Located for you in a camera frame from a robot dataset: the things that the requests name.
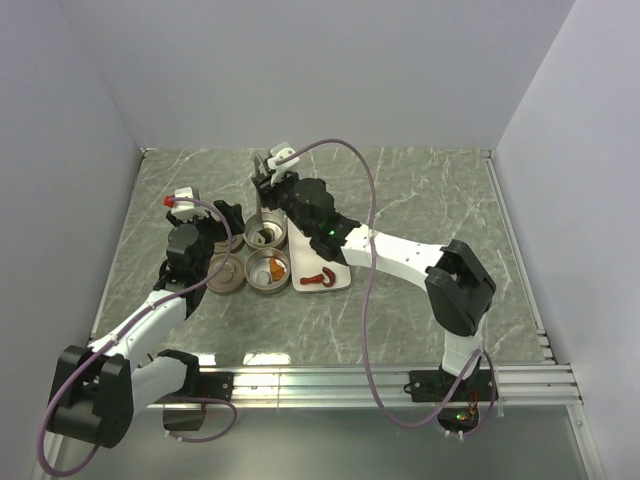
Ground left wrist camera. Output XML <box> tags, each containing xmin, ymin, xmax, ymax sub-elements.
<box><xmin>164</xmin><ymin>187</ymin><xmax>206</xmax><ymax>221</ymax></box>

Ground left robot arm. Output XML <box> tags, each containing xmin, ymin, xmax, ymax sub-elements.
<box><xmin>44</xmin><ymin>195</ymin><xmax>245</xmax><ymax>448</ymax></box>

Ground far brown tin lid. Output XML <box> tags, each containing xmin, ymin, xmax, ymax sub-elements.
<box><xmin>214</xmin><ymin>234</ymin><xmax>244</xmax><ymax>254</ymax></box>

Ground orange fried food piece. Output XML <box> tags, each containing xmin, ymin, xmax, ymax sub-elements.
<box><xmin>269</xmin><ymin>257</ymin><xmax>286</xmax><ymax>282</ymax></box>

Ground brown round food piece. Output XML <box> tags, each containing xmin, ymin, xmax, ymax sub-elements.
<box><xmin>265</xmin><ymin>228</ymin><xmax>277</xmax><ymax>241</ymax></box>

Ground aluminium frame rail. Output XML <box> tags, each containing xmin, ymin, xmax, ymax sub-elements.
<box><xmin>149</xmin><ymin>363</ymin><xmax>584</xmax><ymax>410</ymax></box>

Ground brown tin lid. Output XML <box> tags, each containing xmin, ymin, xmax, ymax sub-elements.
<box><xmin>207</xmin><ymin>254</ymin><xmax>245</xmax><ymax>295</ymax></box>
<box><xmin>214</xmin><ymin>234</ymin><xmax>244</xmax><ymax>254</ymax></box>

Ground red sausage piece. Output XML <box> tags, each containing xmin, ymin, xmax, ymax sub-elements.
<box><xmin>299</xmin><ymin>274</ymin><xmax>325</xmax><ymax>286</ymax></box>

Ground far metal lunch tin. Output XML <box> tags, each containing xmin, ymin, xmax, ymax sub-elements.
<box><xmin>243</xmin><ymin>211</ymin><xmax>287</xmax><ymax>250</ymax></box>

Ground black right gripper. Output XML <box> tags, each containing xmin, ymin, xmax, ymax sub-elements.
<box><xmin>252</xmin><ymin>169</ymin><xmax>316</xmax><ymax>239</ymax></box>

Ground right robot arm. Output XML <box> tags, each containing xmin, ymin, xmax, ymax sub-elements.
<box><xmin>252</xmin><ymin>172</ymin><xmax>496</xmax><ymax>400</ymax></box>

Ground white round food piece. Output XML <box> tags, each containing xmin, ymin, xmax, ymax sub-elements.
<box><xmin>255</xmin><ymin>271</ymin><xmax>271</xmax><ymax>285</ymax></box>

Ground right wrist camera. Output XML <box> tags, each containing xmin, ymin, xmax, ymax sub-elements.
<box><xmin>265</xmin><ymin>142</ymin><xmax>296</xmax><ymax>170</ymax></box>

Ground metal tongs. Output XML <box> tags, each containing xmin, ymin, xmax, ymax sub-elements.
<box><xmin>252</xmin><ymin>155</ymin><xmax>266</xmax><ymax>232</ymax></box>

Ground metal lunch tin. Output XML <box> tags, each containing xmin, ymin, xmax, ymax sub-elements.
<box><xmin>243</xmin><ymin>211</ymin><xmax>287</xmax><ymax>250</ymax></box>
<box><xmin>244</xmin><ymin>248</ymin><xmax>291</xmax><ymax>295</ymax></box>

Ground white rectangular plate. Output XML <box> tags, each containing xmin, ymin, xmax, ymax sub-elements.
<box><xmin>287</xmin><ymin>220</ymin><xmax>352</xmax><ymax>293</ymax></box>

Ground near brown tin lid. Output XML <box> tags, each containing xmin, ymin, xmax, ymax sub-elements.
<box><xmin>207</xmin><ymin>254</ymin><xmax>245</xmax><ymax>295</ymax></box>

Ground near metal lunch tin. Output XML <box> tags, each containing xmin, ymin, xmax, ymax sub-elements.
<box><xmin>244</xmin><ymin>248</ymin><xmax>291</xmax><ymax>295</ymax></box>

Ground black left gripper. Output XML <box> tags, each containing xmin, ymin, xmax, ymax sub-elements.
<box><xmin>167</xmin><ymin>200</ymin><xmax>244</xmax><ymax>278</ymax></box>

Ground side aluminium rail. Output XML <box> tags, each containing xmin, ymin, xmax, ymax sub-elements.
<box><xmin>481</xmin><ymin>149</ymin><xmax>558</xmax><ymax>364</ymax></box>

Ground red curved sausage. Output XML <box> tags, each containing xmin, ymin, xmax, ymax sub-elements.
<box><xmin>322</xmin><ymin>267</ymin><xmax>336</xmax><ymax>288</ymax></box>

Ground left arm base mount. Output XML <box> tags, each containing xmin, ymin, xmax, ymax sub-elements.
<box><xmin>157</xmin><ymin>349</ymin><xmax>238</xmax><ymax>444</ymax></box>

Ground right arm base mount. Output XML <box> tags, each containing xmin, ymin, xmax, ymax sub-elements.
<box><xmin>403</xmin><ymin>366</ymin><xmax>500</xmax><ymax>438</ymax></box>

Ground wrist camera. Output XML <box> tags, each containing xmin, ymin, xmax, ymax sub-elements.
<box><xmin>265</xmin><ymin>142</ymin><xmax>296</xmax><ymax>170</ymax></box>
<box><xmin>164</xmin><ymin>187</ymin><xmax>206</xmax><ymax>221</ymax></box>

